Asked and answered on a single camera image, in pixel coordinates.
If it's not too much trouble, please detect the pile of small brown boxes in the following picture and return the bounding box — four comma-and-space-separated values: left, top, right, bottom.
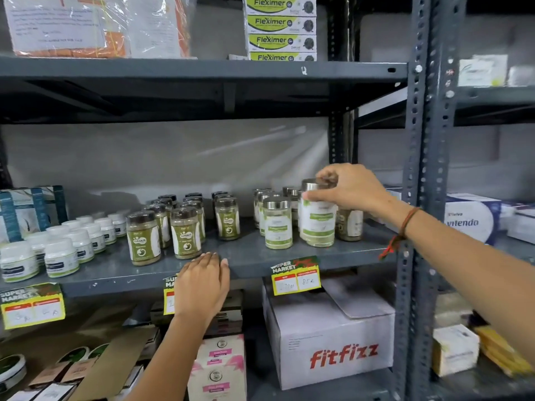
8, 357, 145, 401

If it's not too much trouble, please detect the red thread wristband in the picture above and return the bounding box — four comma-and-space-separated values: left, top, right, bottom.
378, 206, 421, 261

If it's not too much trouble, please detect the person's left forearm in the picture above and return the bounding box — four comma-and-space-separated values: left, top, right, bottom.
125, 311, 216, 401

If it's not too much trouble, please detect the beige cardboard box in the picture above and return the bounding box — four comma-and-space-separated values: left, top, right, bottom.
434, 291, 474, 329

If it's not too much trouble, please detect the brown powder jar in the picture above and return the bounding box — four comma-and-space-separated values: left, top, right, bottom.
335, 208, 364, 242

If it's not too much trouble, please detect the pile of yellow packets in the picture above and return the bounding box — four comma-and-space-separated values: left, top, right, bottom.
474, 325, 535, 379

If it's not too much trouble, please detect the cluster of silver lid jars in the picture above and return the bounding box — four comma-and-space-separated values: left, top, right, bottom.
253, 187, 302, 250

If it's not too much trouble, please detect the teal and white box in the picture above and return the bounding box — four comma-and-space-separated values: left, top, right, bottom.
0, 190, 22, 243
8, 188, 52, 236
42, 185, 69, 224

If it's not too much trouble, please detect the white carton with red print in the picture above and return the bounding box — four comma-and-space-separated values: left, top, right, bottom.
262, 275, 396, 391

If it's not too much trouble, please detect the group of white plastic bottles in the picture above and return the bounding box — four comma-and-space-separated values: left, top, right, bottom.
0, 212, 128, 283

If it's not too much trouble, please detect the yellow price tag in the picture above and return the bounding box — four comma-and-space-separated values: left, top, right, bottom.
0, 283, 66, 330
163, 275, 180, 316
271, 256, 322, 296

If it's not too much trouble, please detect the plastic wrapped orange package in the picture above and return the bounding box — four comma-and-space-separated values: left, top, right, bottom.
3, 0, 197, 60

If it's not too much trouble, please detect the white box with green print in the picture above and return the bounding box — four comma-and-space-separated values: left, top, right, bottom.
458, 54, 509, 87

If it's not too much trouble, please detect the person's left hand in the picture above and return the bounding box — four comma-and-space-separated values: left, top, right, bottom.
173, 252, 230, 326

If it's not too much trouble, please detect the pink and white box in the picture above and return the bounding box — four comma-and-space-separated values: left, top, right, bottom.
196, 334, 245, 367
187, 358, 247, 401

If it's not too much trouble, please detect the grey metal shelving rack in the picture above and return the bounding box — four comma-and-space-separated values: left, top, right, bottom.
0, 0, 431, 401
355, 0, 535, 401

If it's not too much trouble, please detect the small white cardboard box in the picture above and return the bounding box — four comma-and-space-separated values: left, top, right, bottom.
432, 324, 480, 377

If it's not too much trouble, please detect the plain white box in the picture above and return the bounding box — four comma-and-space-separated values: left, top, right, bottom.
499, 202, 535, 245

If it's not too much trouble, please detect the green and white box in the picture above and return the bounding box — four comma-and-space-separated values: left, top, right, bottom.
243, 0, 317, 16
245, 14, 317, 36
247, 33, 317, 54
249, 52, 317, 62

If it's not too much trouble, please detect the white label silver lid jar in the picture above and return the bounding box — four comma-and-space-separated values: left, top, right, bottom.
299, 179, 338, 248

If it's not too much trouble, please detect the white and blue box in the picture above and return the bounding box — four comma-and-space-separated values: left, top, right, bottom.
443, 193, 502, 246

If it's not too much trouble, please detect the person's right forearm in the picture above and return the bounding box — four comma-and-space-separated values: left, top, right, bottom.
376, 195, 535, 368

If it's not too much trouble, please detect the small pale box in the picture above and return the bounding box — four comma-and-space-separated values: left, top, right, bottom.
507, 64, 535, 87

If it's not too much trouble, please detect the brown cardboard flap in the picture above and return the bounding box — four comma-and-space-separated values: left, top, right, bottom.
69, 326, 160, 401

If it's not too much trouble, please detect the group of green label jars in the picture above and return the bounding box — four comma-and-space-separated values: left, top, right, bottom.
127, 192, 241, 267

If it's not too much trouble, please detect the person's right hand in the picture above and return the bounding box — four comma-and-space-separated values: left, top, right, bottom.
302, 163, 394, 216

